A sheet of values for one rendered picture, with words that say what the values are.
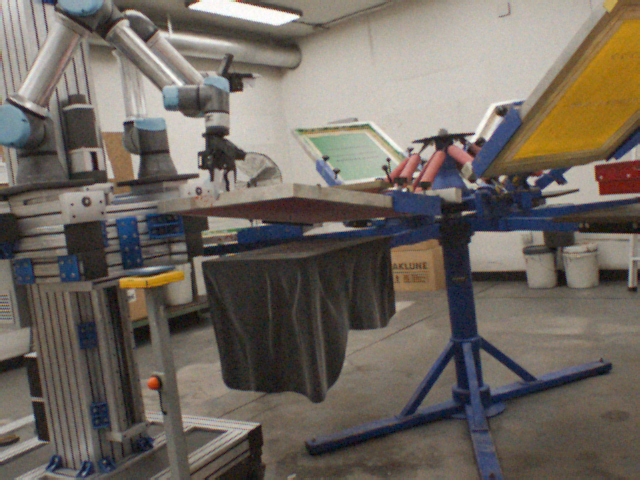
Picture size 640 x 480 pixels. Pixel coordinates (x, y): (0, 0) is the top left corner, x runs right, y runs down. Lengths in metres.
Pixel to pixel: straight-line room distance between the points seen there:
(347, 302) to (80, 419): 1.09
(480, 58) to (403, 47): 0.90
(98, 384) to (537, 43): 5.08
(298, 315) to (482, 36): 5.09
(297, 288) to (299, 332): 0.13
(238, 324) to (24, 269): 0.73
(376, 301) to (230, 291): 0.48
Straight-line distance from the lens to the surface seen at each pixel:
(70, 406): 2.50
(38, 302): 2.51
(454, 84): 6.66
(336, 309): 1.89
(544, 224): 2.48
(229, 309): 2.02
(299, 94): 7.80
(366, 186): 2.16
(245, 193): 1.76
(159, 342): 1.83
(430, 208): 2.20
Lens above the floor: 1.13
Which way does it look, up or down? 4 degrees down
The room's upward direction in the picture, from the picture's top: 7 degrees counter-clockwise
